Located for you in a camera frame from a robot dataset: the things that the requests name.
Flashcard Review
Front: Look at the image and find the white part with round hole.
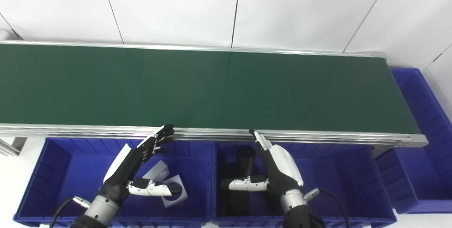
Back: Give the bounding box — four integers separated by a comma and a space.
161, 174, 188, 208

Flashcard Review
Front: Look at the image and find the white block part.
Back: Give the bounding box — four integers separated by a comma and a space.
143, 160, 170, 182

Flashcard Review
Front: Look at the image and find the blue plastic bin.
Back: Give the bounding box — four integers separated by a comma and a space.
376, 67, 452, 214
13, 137, 216, 228
211, 140, 398, 228

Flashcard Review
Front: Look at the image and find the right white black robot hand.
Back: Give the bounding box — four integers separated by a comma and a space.
221, 129, 304, 204

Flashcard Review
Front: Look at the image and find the green conveyor belt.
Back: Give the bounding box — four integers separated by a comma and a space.
0, 43, 421, 135
0, 40, 429, 148

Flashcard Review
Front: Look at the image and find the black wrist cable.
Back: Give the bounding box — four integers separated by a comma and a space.
49, 196, 90, 228
304, 188, 350, 228

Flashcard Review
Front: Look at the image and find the aluminium conveyor leg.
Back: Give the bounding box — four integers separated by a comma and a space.
0, 137, 27, 157

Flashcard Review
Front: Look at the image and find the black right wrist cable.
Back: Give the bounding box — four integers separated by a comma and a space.
304, 188, 350, 228

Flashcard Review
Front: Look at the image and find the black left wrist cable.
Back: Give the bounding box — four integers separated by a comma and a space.
49, 196, 90, 228

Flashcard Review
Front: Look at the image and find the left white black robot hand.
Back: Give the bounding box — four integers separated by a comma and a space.
102, 124, 182, 197

